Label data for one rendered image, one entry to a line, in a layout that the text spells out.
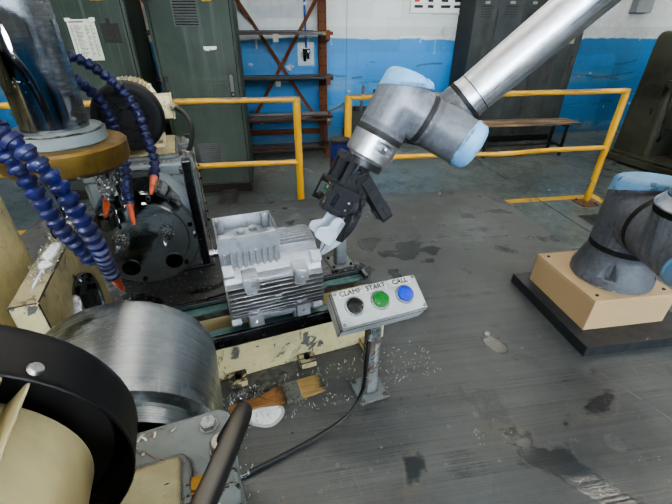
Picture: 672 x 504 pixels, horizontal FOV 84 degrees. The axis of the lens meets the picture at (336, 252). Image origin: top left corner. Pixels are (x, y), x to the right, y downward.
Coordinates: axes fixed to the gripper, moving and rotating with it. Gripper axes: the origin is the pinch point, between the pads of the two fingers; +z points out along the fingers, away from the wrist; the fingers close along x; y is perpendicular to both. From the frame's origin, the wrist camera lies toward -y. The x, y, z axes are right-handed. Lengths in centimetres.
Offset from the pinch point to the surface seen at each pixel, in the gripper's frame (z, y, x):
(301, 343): 23.8, -5.6, 1.2
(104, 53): 21, 80, -337
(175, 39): -16, 35, -325
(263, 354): 28.6, 2.0, 1.2
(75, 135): -4.2, 46.1, -0.7
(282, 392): 31.1, -1.9, 9.6
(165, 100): -4, 35, -68
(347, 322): 4.4, 0.8, 19.0
